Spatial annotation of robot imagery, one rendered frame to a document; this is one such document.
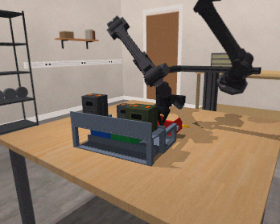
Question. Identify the grey metal shelf rack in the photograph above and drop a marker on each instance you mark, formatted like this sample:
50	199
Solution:
144	152

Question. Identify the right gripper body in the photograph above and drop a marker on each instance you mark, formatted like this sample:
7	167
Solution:
163	110

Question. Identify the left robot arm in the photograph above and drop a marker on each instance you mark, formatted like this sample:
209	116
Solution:
241	60

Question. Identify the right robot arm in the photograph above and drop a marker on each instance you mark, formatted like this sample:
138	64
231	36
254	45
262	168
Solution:
152	75

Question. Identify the green open bin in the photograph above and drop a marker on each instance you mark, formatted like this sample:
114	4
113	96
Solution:
125	139

